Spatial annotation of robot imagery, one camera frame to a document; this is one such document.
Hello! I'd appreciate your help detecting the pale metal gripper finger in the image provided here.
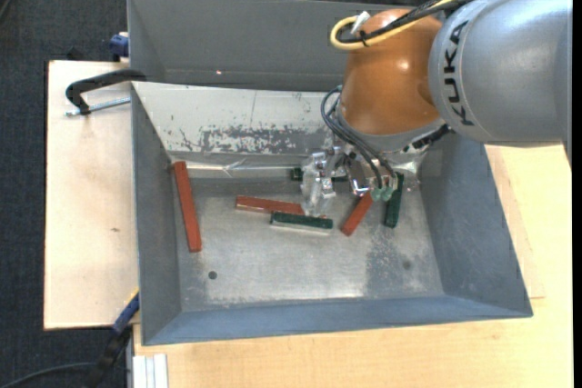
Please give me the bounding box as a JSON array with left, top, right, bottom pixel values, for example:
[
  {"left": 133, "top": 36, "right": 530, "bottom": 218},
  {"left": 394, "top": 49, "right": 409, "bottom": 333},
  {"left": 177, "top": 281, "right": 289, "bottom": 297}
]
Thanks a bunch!
[
  {"left": 299, "top": 151, "right": 328, "bottom": 202},
  {"left": 307, "top": 177, "right": 338, "bottom": 216}
]

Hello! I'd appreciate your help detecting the short red-brown flat block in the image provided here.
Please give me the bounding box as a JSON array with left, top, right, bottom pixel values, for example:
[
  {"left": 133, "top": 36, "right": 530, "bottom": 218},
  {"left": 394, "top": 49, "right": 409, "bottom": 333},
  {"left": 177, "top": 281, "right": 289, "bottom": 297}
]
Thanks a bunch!
[{"left": 340, "top": 190, "right": 375, "bottom": 238}]

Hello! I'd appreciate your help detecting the grey metal bin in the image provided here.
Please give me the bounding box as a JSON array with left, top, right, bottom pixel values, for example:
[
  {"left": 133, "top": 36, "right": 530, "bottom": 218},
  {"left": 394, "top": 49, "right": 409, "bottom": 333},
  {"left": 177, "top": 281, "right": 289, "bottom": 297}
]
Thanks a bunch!
[{"left": 125, "top": 0, "right": 534, "bottom": 347}]

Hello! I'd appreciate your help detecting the long red-brown flat block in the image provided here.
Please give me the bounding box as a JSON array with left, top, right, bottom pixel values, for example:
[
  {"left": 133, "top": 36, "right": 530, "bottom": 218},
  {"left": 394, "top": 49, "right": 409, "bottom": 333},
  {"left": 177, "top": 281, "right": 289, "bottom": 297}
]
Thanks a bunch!
[{"left": 173, "top": 160, "right": 204, "bottom": 254}]

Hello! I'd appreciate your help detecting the pale wood board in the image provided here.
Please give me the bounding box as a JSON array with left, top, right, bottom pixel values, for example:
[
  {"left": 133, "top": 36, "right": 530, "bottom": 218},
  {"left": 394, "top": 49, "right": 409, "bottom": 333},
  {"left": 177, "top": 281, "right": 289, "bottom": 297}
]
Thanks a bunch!
[{"left": 43, "top": 59, "right": 141, "bottom": 331}]

